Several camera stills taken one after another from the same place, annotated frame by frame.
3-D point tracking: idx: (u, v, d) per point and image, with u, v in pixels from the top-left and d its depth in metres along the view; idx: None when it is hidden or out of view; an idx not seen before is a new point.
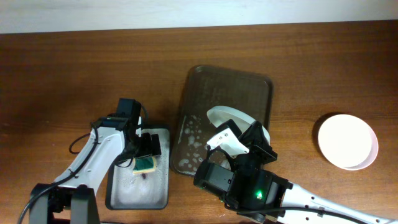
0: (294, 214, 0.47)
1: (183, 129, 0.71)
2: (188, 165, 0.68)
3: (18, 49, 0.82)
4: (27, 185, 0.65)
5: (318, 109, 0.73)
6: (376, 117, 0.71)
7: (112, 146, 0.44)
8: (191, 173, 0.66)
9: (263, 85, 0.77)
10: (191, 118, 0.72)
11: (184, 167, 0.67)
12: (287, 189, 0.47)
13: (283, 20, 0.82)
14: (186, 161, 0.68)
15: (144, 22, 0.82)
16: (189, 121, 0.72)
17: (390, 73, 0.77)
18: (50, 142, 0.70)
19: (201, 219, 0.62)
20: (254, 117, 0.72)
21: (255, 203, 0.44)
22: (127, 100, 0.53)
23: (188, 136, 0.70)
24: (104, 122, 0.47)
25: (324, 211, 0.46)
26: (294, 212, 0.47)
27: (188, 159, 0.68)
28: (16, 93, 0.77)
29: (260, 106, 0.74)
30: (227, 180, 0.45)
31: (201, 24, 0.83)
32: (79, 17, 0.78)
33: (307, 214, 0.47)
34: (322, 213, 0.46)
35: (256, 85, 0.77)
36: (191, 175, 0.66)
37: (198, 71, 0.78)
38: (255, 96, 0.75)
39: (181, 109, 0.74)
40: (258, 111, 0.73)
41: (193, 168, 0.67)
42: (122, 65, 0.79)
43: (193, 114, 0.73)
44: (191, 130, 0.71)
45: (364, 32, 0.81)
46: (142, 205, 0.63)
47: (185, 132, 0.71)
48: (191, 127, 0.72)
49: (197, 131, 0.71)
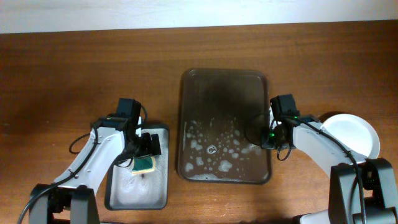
0: (301, 135, 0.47)
1: (185, 134, 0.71)
2: (191, 168, 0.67)
3: (18, 48, 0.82)
4: (27, 186, 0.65)
5: (318, 110, 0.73)
6: (375, 118, 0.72)
7: (112, 147, 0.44)
8: (197, 178, 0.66)
9: (259, 81, 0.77)
10: (191, 122, 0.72)
11: (190, 172, 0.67)
12: (302, 132, 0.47)
13: (283, 20, 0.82)
14: (190, 165, 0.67)
15: (144, 22, 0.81)
16: (190, 125, 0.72)
17: (390, 73, 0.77)
18: (49, 142, 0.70)
19: (202, 220, 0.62)
20: (252, 113, 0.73)
21: (288, 111, 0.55)
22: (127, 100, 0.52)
23: (190, 140, 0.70)
24: (104, 122, 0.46)
25: (371, 203, 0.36)
26: (301, 135, 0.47)
27: (192, 164, 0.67)
28: (15, 93, 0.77)
29: (258, 103, 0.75)
30: (288, 109, 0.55)
31: (201, 23, 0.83)
32: (78, 17, 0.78)
33: (309, 134, 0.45)
34: (305, 127, 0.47)
35: (251, 83, 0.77)
36: (198, 180, 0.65)
37: (192, 74, 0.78)
38: (250, 93, 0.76)
39: (180, 114, 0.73)
40: (255, 107, 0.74)
41: (196, 172, 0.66)
42: (122, 66, 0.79)
43: (194, 119, 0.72)
44: (193, 134, 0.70)
45: (362, 32, 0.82)
46: (142, 205, 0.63)
47: (186, 136, 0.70)
48: (192, 131, 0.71)
49: (198, 134, 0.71)
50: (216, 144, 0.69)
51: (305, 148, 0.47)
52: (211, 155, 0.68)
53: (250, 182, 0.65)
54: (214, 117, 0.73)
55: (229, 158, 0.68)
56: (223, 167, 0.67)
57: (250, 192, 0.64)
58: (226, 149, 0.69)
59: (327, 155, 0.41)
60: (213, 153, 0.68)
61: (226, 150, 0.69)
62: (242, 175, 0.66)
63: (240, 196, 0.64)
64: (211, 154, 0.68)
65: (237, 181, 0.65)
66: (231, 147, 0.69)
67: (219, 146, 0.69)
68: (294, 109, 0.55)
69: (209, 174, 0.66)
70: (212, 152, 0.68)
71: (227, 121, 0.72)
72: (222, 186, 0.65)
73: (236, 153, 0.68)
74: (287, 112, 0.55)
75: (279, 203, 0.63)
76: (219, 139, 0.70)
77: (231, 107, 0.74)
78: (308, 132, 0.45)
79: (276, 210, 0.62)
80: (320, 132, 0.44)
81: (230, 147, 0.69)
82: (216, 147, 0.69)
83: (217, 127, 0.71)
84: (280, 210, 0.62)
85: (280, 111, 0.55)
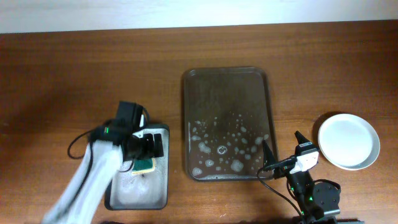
0: (308, 158, 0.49)
1: (190, 137, 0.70)
2: (201, 172, 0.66)
3: (20, 48, 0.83)
4: (26, 186, 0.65)
5: (319, 109, 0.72)
6: (377, 118, 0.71)
7: (104, 168, 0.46)
8: (208, 179, 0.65)
9: (257, 76, 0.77)
10: (195, 124, 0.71)
11: (200, 175, 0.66)
12: (300, 164, 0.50)
13: (283, 20, 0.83)
14: (199, 168, 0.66)
15: (145, 22, 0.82)
16: (194, 127, 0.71)
17: (390, 73, 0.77)
18: (50, 141, 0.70)
19: (201, 219, 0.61)
20: (255, 110, 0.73)
21: (314, 195, 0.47)
22: (129, 104, 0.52)
23: (196, 143, 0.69)
24: (101, 134, 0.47)
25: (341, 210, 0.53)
26: (306, 157, 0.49)
27: (199, 167, 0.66)
28: (16, 93, 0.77)
29: (259, 100, 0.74)
30: (315, 190, 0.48)
31: (201, 24, 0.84)
32: (79, 16, 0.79)
33: (308, 158, 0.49)
34: (298, 155, 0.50)
35: (251, 79, 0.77)
36: (209, 181, 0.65)
37: (192, 74, 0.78)
38: (251, 89, 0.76)
39: (183, 117, 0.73)
40: (257, 104, 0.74)
41: (206, 173, 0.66)
42: (121, 66, 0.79)
43: (198, 120, 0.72)
44: (199, 137, 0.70)
45: (360, 32, 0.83)
46: (142, 205, 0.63)
47: (193, 139, 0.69)
48: (197, 133, 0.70)
49: (204, 135, 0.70)
50: (225, 143, 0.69)
51: (308, 162, 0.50)
52: (224, 155, 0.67)
53: (262, 178, 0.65)
54: (218, 117, 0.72)
55: (244, 157, 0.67)
56: (237, 166, 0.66)
57: (250, 193, 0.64)
58: (237, 149, 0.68)
59: (306, 164, 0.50)
60: (224, 153, 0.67)
61: (237, 149, 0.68)
62: (255, 172, 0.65)
63: (239, 196, 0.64)
64: (222, 154, 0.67)
65: (249, 178, 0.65)
66: (240, 145, 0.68)
67: (230, 145, 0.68)
68: (313, 197, 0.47)
69: (220, 175, 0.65)
70: (224, 152, 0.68)
71: (232, 120, 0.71)
72: (222, 186, 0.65)
73: (249, 152, 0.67)
74: (313, 195, 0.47)
75: (279, 203, 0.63)
76: (227, 139, 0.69)
77: (234, 105, 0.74)
78: (303, 165, 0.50)
79: (277, 210, 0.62)
80: (292, 162, 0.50)
81: (240, 147, 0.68)
82: (226, 147, 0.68)
83: (222, 126, 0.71)
84: (280, 210, 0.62)
85: (311, 193, 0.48)
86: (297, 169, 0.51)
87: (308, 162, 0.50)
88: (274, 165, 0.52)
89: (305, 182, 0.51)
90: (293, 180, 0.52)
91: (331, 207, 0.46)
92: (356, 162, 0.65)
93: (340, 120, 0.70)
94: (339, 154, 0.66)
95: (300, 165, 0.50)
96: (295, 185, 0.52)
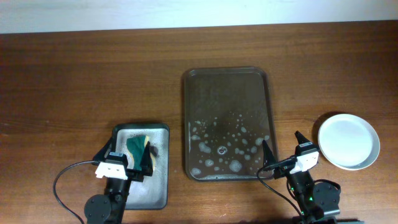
0: (308, 158, 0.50)
1: (190, 137, 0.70)
2: (200, 172, 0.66)
3: (20, 48, 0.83)
4: (27, 186, 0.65)
5: (319, 109, 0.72)
6: (376, 118, 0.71)
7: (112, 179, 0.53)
8: (208, 179, 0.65)
9: (258, 77, 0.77)
10: (195, 124, 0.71)
11: (199, 175, 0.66)
12: (300, 164, 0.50)
13: (283, 20, 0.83)
14: (198, 168, 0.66)
15: (145, 22, 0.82)
16: (194, 127, 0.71)
17: (389, 73, 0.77)
18: (50, 142, 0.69)
19: (201, 219, 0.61)
20: (255, 110, 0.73)
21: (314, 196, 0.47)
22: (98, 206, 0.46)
23: (196, 143, 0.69)
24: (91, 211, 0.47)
25: None
26: (306, 157, 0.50)
27: (199, 167, 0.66)
28: (16, 93, 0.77)
29: (259, 100, 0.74)
30: (315, 190, 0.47)
31: (201, 24, 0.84)
32: (79, 17, 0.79)
33: (308, 158, 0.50)
34: (298, 155, 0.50)
35: (252, 79, 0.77)
36: (209, 181, 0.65)
37: (192, 74, 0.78)
38: (252, 89, 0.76)
39: (183, 117, 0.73)
40: (257, 104, 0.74)
41: (206, 173, 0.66)
42: (122, 66, 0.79)
43: (198, 120, 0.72)
44: (199, 137, 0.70)
45: (360, 32, 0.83)
46: (142, 205, 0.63)
47: (193, 139, 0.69)
48: (197, 133, 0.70)
49: (204, 135, 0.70)
50: (225, 143, 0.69)
51: (307, 162, 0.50)
52: (224, 155, 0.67)
53: (262, 178, 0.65)
54: (218, 117, 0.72)
55: (244, 157, 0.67)
56: (237, 166, 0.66)
57: (250, 193, 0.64)
58: (237, 149, 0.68)
59: (306, 164, 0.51)
60: (224, 153, 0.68)
61: (237, 149, 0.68)
62: (255, 173, 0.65)
63: (239, 196, 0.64)
64: (222, 154, 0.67)
65: (249, 178, 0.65)
66: (239, 145, 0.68)
67: (230, 145, 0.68)
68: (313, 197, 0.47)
69: (219, 175, 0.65)
70: (224, 152, 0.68)
71: (232, 120, 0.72)
72: (222, 186, 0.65)
73: (248, 152, 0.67)
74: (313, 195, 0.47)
75: (280, 203, 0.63)
76: (227, 139, 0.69)
77: (234, 105, 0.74)
78: (302, 164, 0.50)
79: (277, 210, 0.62)
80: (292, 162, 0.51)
81: (240, 147, 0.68)
82: (226, 147, 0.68)
83: (222, 127, 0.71)
84: (280, 210, 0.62)
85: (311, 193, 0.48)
86: (297, 169, 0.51)
87: (307, 162, 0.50)
88: (274, 165, 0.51)
89: (305, 182, 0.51)
90: (293, 180, 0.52)
91: (331, 206, 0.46)
92: (356, 162, 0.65)
93: (340, 120, 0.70)
94: (339, 155, 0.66)
95: (299, 165, 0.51)
96: (295, 185, 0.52)
